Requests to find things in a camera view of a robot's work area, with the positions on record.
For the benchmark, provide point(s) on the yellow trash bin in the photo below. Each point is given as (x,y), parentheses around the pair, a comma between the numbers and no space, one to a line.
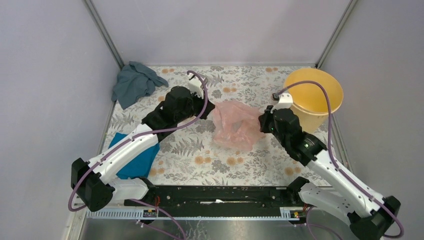
(309,102)

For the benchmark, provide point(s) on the pink plastic trash bag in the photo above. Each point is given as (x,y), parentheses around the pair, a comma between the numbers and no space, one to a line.
(236,124)

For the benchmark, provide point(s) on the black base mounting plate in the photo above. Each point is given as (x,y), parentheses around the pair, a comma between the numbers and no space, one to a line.
(222,201)

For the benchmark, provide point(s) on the blue folded cloth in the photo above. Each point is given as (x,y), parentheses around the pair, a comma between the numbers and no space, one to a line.
(140,166)

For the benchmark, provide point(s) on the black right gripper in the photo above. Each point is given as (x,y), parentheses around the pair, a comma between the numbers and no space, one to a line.
(264,118)

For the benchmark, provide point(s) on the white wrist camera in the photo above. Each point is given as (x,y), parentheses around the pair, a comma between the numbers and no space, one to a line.
(284,101)
(195,85)

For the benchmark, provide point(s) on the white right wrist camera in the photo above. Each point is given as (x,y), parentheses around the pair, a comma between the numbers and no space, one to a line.
(284,101)

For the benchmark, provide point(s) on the grey crumpled cloth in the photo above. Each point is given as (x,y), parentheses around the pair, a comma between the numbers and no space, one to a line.
(135,81)

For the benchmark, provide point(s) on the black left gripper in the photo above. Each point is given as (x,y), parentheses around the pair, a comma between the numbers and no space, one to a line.
(201,101)

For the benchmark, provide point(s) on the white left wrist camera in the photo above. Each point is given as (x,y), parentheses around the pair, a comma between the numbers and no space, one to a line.
(195,85)

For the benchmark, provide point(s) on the floral patterned table mat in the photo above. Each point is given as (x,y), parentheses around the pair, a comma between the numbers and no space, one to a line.
(190,157)

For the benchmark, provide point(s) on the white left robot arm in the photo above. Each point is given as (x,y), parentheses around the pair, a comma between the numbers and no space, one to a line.
(95,181)

